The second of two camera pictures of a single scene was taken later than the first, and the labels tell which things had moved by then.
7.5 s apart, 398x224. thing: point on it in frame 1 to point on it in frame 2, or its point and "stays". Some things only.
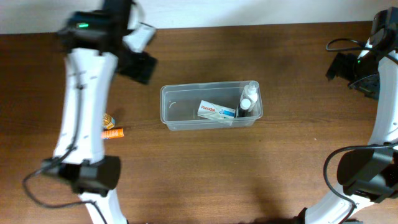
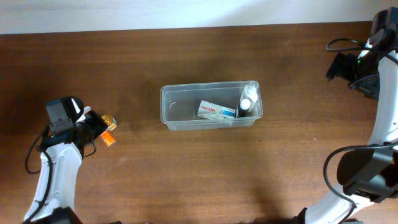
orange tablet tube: (112, 133) to (107, 137)
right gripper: (371, 89) stays
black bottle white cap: (243, 110) stays
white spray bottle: (250, 93) stays
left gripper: (144, 70) to (101, 125)
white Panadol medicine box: (216, 112) stays
